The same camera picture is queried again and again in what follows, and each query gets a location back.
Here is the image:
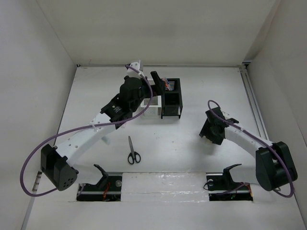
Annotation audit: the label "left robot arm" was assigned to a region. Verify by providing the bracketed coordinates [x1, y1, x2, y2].
[41, 71, 165, 191]

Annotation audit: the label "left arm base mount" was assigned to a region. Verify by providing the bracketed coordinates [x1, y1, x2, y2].
[76, 164, 123, 202]

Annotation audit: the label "black slotted container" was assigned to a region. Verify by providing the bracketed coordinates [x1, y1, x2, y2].
[161, 78, 183, 119]

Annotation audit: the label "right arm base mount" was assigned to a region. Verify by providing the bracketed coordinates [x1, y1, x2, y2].
[203, 164, 253, 201]

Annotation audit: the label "black handled scissors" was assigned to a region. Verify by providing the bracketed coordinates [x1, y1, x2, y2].
[127, 136, 142, 165]

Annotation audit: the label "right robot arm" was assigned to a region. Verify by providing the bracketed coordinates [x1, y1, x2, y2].
[200, 107, 298, 198]

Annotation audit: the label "white slotted container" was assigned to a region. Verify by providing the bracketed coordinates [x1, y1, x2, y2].
[140, 79, 161, 119]

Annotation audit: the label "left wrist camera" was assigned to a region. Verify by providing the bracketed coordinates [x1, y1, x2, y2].
[125, 60, 143, 73]

